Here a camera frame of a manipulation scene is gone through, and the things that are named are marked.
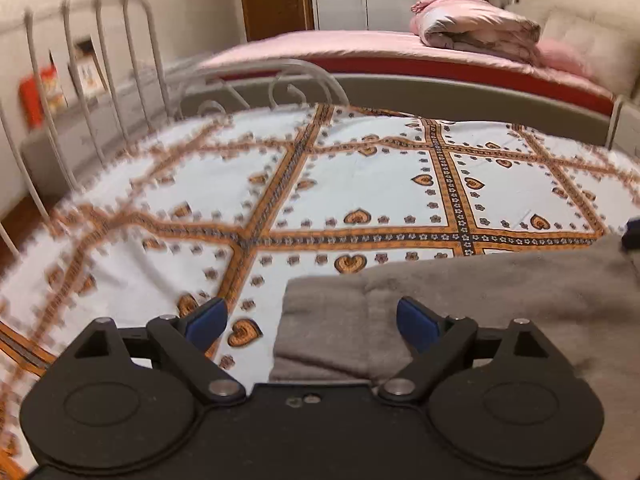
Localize grey fleece pants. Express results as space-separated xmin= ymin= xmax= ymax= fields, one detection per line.
xmin=270 ymin=235 xmax=639 ymax=479

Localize white orange patterned bedsheet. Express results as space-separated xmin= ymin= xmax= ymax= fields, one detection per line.
xmin=1 ymin=105 xmax=639 ymax=479

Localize pink pillow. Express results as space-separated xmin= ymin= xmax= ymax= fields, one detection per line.
xmin=537 ymin=39 xmax=593 ymax=79

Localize beige cushioned headboard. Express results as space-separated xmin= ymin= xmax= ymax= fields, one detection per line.
xmin=514 ymin=1 xmax=640 ymax=97

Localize white drawer cabinet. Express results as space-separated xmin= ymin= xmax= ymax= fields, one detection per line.
xmin=21 ymin=68 xmax=166 ymax=196

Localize framed picture on cabinet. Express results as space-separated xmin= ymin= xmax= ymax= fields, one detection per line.
xmin=67 ymin=36 xmax=107 ymax=100

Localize folded pink quilt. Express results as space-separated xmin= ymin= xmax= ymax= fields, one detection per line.
xmin=410 ymin=0 xmax=540 ymax=66

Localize red box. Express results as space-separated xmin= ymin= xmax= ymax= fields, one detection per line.
xmin=18 ymin=65 xmax=67 ymax=130

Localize pink bed with red base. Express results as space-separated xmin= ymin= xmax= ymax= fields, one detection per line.
xmin=200 ymin=30 xmax=615 ymax=116

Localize white metal bed frame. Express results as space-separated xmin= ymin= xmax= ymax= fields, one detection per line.
xmin=0 ymin=0 xmax=640 ymax=261

